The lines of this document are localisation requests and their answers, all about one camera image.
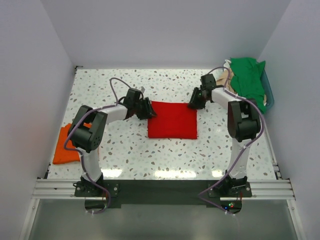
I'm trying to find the aluminium frame rail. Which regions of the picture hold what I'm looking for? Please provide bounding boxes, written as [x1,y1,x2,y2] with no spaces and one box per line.
[32,179,296,200]

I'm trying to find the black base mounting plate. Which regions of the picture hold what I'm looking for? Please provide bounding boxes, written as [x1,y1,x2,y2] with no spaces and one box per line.
[73,179,253,211]

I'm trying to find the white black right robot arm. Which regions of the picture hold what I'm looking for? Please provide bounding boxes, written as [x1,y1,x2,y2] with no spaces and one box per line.
[187,74,263,197]

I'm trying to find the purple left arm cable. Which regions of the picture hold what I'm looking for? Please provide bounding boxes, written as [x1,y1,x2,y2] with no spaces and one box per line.
[64,77,131,215]

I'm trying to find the beige t shirt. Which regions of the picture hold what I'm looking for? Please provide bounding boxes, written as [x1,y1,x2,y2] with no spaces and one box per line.
[216,68,237,94]

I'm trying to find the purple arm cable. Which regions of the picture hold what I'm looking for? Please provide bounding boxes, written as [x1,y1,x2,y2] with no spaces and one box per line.
[64,77,131,215]
[198,65,266,210]

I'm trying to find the red t shirt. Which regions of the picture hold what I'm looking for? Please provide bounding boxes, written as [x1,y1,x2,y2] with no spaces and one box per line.
[147,101,198,140]

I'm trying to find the blue laundry basket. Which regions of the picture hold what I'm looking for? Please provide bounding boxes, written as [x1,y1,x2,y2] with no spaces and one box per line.
[260,70,275,111]

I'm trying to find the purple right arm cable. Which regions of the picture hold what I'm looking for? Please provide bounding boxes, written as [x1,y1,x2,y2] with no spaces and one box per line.
[198,65,266,210]

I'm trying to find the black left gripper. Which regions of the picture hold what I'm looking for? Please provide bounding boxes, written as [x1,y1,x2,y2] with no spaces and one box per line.
[133,97,156,120]

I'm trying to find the folded orange t shirt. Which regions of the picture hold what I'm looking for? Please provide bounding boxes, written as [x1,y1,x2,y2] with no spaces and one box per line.
[52,122,101,165]

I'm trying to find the white cloth in basket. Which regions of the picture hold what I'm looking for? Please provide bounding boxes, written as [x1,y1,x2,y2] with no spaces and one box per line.
[223,59,232,69]

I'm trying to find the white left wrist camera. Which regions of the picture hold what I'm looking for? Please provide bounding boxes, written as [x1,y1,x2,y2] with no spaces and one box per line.
[140,86,146,93]

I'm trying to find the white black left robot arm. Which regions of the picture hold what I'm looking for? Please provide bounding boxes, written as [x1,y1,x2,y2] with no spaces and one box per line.
[63,88,157,196]

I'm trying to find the green t shirt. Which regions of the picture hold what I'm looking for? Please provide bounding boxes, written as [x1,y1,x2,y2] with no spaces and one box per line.
[229,57,267,114]

